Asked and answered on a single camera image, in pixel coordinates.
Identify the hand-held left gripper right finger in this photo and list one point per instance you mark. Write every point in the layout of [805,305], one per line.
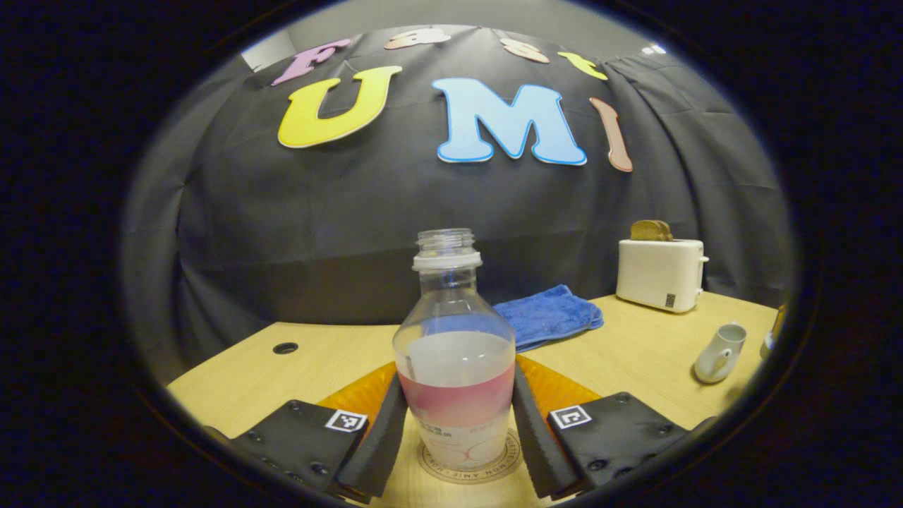
[540,444]

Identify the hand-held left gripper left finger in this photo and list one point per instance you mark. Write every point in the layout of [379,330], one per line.
[377,444]

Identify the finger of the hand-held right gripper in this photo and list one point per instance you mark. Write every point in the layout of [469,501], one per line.
[780,321]

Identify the round cork coaster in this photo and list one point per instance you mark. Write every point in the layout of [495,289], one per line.
[508,462]

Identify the white blue-patterned teacup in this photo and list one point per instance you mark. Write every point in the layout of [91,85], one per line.
[719,353]

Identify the clear pink-label water bottle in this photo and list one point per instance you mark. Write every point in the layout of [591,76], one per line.
[455,339]

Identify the blue folded towel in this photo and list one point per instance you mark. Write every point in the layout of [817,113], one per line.
[547,316]

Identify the white toaster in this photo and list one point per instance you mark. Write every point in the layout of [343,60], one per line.
[659,275]

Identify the toasted bread slice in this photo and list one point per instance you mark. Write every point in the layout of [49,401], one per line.
[664,232]
[643,231]

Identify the small ceiling light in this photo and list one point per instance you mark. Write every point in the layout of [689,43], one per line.
[654,49]

